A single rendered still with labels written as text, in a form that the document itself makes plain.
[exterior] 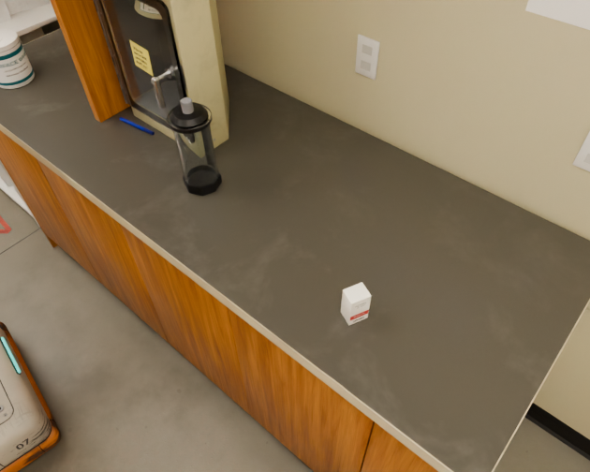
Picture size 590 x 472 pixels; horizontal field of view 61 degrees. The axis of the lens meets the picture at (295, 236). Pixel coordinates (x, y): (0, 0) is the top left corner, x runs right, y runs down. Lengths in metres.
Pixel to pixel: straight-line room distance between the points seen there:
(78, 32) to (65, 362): 1.33
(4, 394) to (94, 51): 1.16
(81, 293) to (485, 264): 1.82
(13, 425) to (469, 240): 1.53
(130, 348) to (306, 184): 1.19
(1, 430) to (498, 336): 1.54
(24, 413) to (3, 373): 0.19
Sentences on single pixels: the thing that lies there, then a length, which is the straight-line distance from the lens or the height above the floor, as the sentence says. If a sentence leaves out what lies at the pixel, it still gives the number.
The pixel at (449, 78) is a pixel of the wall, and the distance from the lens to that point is 1.39.
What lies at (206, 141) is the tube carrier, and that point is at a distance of 1.30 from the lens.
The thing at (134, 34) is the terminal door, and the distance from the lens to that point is 1.45.
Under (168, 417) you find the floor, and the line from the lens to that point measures 2.11.
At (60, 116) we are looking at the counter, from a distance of 1.82.
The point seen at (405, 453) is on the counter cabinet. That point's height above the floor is 0.79.
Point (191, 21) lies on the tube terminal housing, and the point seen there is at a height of 1.33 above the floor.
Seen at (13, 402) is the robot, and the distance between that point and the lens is 2.01.
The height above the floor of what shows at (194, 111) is 1.18.
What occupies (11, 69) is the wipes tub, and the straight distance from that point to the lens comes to 2.00.
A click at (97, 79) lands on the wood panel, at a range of 1.69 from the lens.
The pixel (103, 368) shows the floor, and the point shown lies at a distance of 2.27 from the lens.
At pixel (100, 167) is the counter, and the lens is 1.57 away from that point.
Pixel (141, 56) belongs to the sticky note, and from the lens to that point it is 1.47.
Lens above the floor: 1.91
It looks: 49 degrees down
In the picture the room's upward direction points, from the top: 1 degrees counter-clockwise
